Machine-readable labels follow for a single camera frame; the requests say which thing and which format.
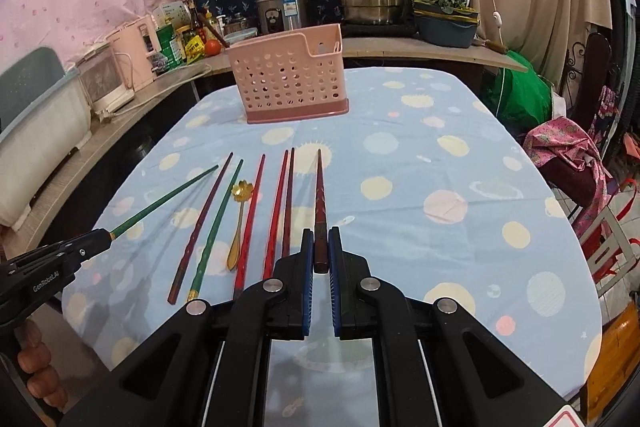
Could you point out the white carton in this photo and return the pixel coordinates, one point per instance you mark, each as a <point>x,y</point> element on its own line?
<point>170,14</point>

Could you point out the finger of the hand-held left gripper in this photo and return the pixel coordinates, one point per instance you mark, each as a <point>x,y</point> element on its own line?
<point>75,244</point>
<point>82,256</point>

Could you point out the blue basin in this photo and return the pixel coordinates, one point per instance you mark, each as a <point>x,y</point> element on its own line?
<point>445,32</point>

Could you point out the dark wooden chair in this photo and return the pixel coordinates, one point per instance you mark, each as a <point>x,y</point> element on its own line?
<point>595,67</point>

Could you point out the gold flower spoon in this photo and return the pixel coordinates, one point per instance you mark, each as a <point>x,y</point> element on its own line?
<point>235,247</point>

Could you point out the white glass kettle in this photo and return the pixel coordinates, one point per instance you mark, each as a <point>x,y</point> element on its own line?
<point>102,79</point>

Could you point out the white storage box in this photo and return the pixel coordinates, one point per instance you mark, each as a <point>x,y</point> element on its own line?
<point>40,132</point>

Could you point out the red tomato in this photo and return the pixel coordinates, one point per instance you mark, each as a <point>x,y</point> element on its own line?
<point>212,48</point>

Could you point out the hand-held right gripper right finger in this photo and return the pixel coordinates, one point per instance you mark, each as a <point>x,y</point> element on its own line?
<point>337,302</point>

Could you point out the dark sauce bottle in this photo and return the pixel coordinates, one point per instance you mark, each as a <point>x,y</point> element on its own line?
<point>195,19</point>

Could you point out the red chopstick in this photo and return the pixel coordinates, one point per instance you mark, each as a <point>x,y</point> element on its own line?
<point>276,217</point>
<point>248,232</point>

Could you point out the grey wooden side counter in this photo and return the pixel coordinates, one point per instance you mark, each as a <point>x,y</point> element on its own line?
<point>125,117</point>

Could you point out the steel rice cooker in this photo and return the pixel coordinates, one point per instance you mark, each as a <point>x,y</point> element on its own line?
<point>285,7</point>

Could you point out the small steel pot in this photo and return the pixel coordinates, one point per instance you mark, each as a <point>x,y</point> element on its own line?
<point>236,26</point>

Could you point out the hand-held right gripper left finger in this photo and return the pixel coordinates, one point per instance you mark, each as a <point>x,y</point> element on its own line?
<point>306,302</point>

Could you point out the green can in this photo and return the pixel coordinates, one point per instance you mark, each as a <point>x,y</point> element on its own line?
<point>167,47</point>

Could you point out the person's left hand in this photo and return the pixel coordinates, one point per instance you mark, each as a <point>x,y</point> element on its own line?
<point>40,372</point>

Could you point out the pink floral cloth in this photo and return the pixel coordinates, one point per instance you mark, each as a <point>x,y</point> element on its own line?
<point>565,157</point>

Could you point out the green chopstick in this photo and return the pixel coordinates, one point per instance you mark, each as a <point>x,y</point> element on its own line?
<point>165,202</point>
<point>215,232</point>

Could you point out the green bag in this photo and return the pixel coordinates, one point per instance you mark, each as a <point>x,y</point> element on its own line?
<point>515,92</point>

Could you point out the yellow snack packet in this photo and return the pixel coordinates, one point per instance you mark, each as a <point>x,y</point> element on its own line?
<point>194,52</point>

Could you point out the black induction cooker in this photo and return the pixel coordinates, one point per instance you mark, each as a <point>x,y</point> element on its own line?
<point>380,31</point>

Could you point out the pink perforated utensil basket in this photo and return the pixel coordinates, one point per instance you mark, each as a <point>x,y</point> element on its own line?
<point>285,77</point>

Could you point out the dark brown chopstick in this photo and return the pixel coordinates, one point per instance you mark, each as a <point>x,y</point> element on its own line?
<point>289,207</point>

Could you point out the plywood countertop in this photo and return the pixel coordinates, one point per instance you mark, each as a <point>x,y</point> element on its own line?
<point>400,49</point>

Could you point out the maroon chopstick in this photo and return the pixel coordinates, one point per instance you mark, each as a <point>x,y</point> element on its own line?
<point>200,232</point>

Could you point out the yellow oil bottle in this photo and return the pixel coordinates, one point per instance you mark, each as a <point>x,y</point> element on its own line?
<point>207,27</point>

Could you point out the pink electric kettle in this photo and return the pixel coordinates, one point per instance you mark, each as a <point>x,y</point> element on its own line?
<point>132,57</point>

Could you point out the glass jar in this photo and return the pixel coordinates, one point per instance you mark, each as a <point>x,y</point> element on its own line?
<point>187,36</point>

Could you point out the dark red-brown chopstick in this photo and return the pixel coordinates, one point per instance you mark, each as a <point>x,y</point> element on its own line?
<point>320,207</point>

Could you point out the blue planet-print tablecloth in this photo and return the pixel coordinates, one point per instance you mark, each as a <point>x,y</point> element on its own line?
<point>400,187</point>

